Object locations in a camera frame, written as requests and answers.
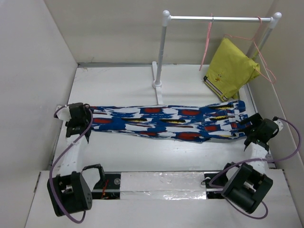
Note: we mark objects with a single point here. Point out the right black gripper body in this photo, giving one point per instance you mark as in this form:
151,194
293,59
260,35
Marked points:
256,119

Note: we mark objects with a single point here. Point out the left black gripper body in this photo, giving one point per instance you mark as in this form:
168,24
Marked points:
88,118

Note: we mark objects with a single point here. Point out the blue white red patterned trousers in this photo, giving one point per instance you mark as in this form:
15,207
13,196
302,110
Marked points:
175,122

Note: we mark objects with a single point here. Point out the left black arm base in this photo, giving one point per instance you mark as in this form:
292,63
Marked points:
108,189

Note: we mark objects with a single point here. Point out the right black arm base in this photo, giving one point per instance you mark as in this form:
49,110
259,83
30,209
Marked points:
214,191

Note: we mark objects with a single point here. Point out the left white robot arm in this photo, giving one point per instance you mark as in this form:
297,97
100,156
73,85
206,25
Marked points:
70,183

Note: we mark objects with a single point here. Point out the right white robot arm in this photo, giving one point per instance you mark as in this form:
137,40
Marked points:
249,184

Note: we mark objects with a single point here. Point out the yellow folded garment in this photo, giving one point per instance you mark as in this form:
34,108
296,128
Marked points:
229,70

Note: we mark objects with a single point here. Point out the white metal clothes rack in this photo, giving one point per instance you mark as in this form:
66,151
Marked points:
166,18

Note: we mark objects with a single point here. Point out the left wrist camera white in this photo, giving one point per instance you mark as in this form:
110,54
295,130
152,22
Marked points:
62,112

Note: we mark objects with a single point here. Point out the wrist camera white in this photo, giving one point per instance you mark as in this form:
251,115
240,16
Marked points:
278,122
62,112

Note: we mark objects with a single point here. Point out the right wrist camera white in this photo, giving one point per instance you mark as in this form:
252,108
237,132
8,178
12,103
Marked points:
278,122

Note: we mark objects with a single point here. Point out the pink wire hanger right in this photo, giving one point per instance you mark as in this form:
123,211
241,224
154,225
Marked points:
261,54

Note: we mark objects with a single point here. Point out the pink wire hanger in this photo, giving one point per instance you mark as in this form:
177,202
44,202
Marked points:
261,54
207,42

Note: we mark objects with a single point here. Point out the pink wire hanger left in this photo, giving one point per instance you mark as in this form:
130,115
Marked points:
207,42

